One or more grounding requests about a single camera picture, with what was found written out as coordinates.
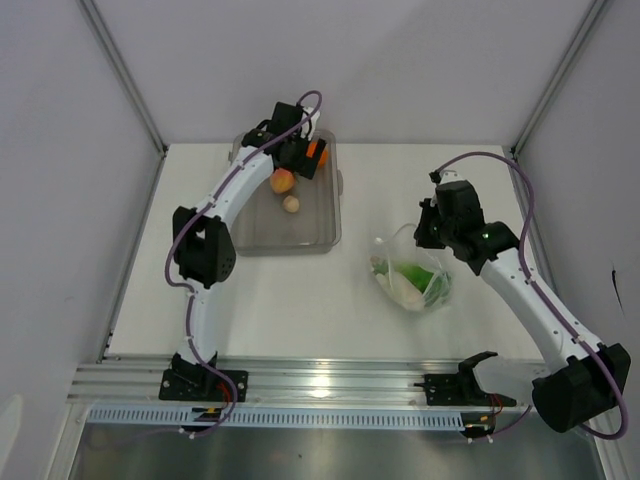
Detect clear zip top bag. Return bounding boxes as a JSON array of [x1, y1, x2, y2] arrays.
[[369, 223, 453, 313]]

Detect right aluminium frame post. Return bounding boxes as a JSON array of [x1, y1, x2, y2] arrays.
[[509, 0, 614, 162]]

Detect aluminium frame post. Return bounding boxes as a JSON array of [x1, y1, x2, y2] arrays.
[[76, 0, 168, 156], [509, 0, 614, 162]]

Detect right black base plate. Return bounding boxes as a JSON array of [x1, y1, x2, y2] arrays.
[[414, 373, 517, 407]]

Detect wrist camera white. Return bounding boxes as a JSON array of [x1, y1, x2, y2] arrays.
[[429, 169, 463, 185], [300, 107, 321, 140]]

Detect peach fruit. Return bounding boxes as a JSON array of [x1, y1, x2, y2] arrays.
[[269, 168, 296, 195]]

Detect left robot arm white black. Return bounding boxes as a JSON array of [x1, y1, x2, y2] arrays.
[[159, 102, 326, 402]]

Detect slotted cable duct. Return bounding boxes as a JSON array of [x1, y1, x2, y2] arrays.
[[87, 405, 465, 432]]

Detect small beige mushroom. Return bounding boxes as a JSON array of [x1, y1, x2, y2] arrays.
[[282, 195, 300, 213]]

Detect green lettuce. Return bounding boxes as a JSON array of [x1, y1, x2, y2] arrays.
[[395, 263, 451, 305]]

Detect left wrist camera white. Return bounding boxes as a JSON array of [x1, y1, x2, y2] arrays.
[[300, 107, 321, 140]]

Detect white radish green leaves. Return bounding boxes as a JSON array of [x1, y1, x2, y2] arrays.
[[370, 256, 425, 312]]

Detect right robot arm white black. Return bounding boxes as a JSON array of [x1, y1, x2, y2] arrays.
[[414, 179, 631, 440]]

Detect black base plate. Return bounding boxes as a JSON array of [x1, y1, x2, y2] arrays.
[[158, 369, 249, 402], [414, 373, 517, 407]]

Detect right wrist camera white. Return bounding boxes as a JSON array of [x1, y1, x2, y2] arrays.
[[429, 169, 463, 185]]

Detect left aluminium frame post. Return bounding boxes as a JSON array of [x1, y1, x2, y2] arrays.
[[76, 0, 168, 156]]

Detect orange fruit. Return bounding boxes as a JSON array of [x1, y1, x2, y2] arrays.
[[317, 148, 329, 168]]

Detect aluminium rail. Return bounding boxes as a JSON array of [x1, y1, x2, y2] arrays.
[[67, 355, 561, 405]]

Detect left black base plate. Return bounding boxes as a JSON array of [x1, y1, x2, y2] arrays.
[[158, 369, 249, 402]]

